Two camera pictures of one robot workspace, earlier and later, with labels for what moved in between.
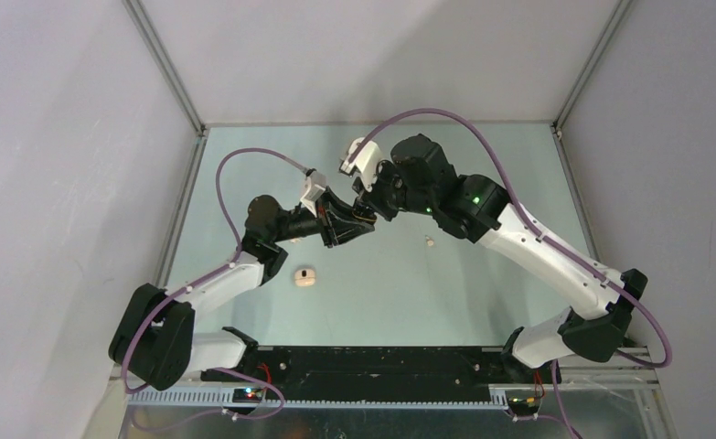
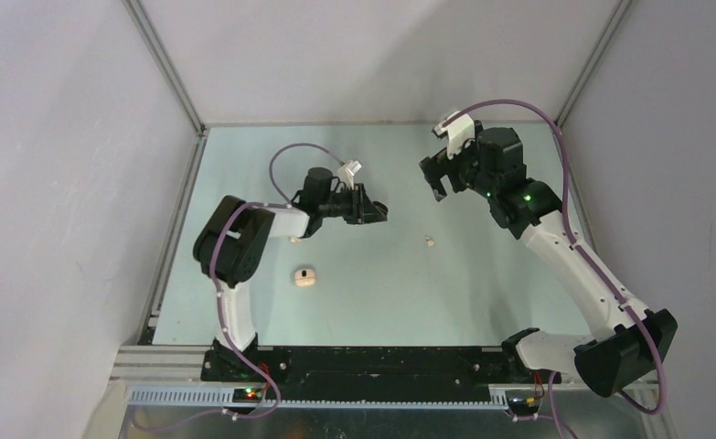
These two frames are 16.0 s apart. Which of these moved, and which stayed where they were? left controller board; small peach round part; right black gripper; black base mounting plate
Moved: right black gripper
Stayed: small peach round part; left controller board; black base mounting plate
